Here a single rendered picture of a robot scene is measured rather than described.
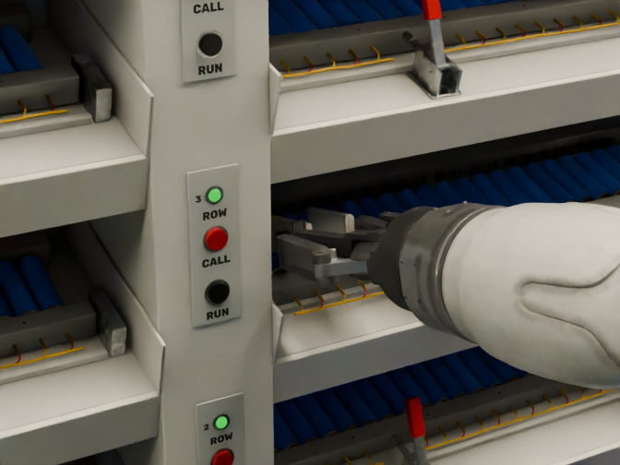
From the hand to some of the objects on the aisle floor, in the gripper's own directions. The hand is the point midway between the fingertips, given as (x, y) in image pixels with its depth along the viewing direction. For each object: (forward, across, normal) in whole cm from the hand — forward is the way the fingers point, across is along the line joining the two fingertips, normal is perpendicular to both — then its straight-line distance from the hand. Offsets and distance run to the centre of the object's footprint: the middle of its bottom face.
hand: (310, 232), depth 109 cm
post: (+18, +11, +55) cm, 59 cm away
